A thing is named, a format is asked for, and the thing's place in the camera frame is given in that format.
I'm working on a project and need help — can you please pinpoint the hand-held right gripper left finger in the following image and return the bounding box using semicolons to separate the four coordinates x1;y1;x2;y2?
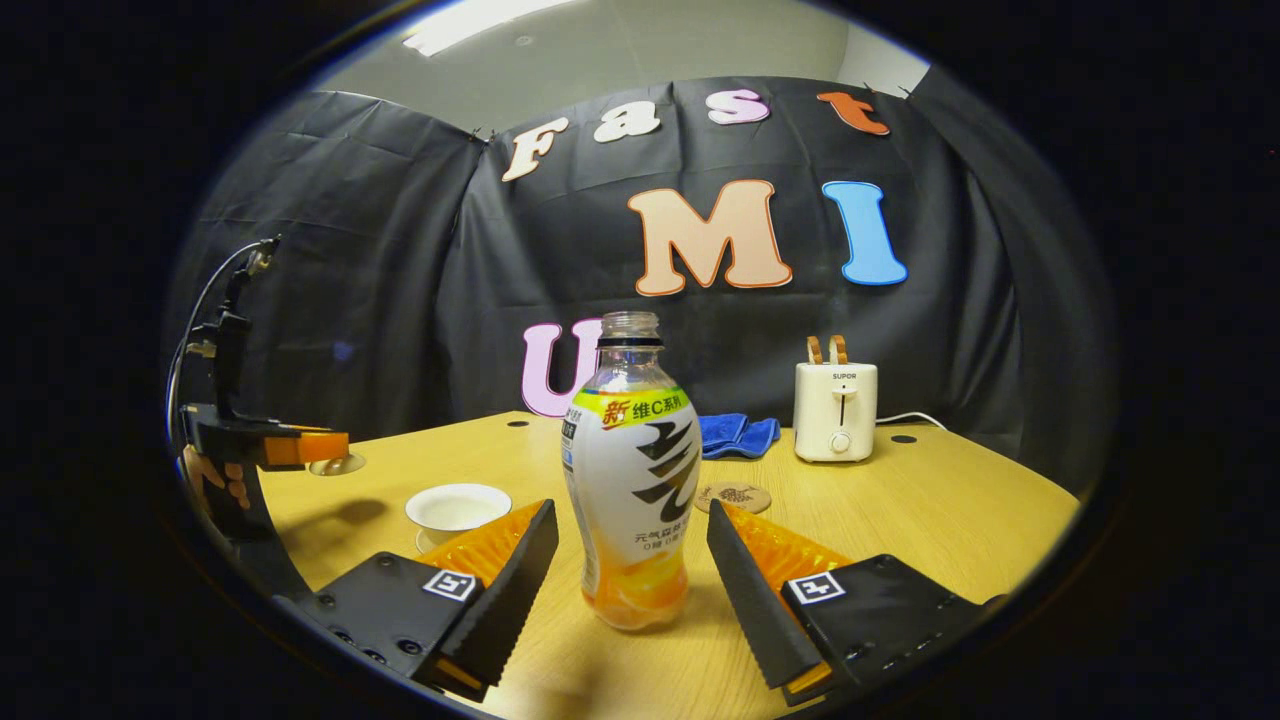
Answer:
300;498;559;701

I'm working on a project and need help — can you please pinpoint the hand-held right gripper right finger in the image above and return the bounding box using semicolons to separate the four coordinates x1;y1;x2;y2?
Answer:
706;498;1006;706

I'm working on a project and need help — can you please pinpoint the round cork coaster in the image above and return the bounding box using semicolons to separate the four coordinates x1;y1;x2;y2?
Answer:
695;482;773;515

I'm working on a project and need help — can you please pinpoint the white ceramic teacup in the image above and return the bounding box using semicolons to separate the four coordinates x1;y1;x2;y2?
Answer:
405;483;513;546

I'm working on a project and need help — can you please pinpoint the clear orange-drink water bottle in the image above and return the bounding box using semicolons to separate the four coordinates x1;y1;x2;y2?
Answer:
560;311;703;631

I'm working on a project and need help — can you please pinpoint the blue folded towel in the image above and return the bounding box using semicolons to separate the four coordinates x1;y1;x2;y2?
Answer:
697;412;781;460

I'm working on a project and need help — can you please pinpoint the white toaster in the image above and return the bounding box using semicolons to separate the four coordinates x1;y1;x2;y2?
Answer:
794;362;879;463

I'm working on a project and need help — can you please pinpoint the black backdrop cloth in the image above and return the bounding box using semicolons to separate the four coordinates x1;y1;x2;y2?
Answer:
165;75;1116;501

